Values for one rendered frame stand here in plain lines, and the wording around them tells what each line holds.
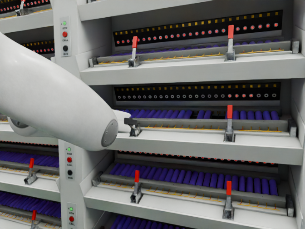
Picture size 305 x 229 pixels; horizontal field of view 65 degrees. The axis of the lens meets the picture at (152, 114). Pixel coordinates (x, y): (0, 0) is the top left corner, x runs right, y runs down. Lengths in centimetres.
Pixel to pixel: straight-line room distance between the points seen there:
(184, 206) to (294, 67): 45
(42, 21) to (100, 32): 19
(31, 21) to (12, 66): 65
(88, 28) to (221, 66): 46
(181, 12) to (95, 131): 63
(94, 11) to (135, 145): 42
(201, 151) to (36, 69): 46
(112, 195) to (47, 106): 54
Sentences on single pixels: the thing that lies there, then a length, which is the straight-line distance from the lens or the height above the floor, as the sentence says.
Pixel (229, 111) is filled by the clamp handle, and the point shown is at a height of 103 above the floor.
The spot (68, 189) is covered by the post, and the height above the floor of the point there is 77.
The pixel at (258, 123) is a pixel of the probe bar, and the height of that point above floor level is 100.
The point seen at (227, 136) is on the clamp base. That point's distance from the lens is 65.
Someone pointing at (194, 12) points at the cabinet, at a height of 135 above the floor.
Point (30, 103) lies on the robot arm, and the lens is 31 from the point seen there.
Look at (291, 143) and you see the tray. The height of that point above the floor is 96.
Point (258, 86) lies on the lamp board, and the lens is 76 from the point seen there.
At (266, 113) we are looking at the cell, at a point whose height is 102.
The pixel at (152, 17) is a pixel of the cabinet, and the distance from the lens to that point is 91.
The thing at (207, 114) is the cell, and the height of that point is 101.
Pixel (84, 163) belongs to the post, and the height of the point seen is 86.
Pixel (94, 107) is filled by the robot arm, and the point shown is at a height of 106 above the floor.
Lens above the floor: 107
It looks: 4 degrees down
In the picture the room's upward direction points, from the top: 1 degrees counter-clockwise
